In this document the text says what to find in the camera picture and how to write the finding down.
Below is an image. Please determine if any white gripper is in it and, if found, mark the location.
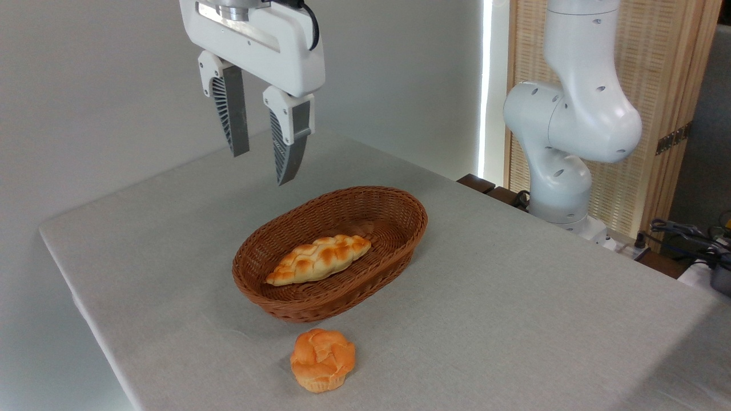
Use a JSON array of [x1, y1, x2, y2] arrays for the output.
[[179, 0, 326, 187]]

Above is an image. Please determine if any long braided bread loaf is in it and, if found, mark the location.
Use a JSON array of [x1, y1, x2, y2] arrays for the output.
[[266, 234, 372, 287]]

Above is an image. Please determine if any brown oval wicker basket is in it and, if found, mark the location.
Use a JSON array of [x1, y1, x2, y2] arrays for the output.
[[232, 186, 429, 324]]

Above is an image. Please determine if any round bread bun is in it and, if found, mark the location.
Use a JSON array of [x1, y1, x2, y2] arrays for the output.
[[290, 328, 356, 394]]

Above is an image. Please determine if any silver wrist mounting flange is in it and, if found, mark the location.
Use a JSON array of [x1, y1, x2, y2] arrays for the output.
[[212, 0, 272, 22]]

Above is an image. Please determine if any dark brown wooden board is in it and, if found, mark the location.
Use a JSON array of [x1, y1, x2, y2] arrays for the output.
[[456, 174, 532, 213]]

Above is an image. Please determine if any grey tablecloth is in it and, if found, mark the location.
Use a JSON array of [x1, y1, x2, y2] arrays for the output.
[[39, 128, 731, 411]]

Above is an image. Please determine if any woven wooden folding screen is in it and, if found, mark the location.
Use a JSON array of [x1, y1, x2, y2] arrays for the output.
[[505, 0, 724, 243]]

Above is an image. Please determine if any metal screen hinge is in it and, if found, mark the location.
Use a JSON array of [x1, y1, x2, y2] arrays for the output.
[[655, 122, 693, 156]]

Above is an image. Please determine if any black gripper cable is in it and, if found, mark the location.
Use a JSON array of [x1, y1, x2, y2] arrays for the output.
[[271, 0, 320, 51]]

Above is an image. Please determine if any black cable bundle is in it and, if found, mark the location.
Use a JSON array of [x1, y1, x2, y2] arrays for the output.
[[635, 211, 731, 270]]

